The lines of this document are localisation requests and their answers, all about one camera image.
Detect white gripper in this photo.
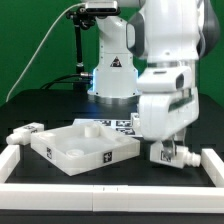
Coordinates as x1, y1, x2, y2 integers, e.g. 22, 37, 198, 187
138, 89, 199, 159

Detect white square tabletop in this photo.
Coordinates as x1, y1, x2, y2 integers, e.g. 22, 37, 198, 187
31, 122, 140, 176

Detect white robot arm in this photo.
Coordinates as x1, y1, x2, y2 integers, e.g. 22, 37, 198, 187
86, 0, 220, 160

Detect white marker sheet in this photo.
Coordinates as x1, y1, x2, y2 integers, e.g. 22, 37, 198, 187
73, 118, 141, 137

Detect white U-shaped fence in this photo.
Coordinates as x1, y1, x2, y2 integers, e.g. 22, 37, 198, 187
0, 145, 224, 214

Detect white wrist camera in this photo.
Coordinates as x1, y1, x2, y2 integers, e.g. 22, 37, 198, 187
137, 66, 193, 93

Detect black base cables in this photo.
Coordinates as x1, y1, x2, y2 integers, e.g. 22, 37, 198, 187
40, 72, 94, 90

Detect black camera stand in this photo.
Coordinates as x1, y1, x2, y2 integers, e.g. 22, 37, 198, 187
66, 6, 95, 92

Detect grey camera on stand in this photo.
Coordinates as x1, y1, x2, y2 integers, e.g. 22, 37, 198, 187
85, 1, 118, 15

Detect white camera cable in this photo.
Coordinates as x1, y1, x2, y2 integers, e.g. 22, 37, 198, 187
5, 3, 86, 103

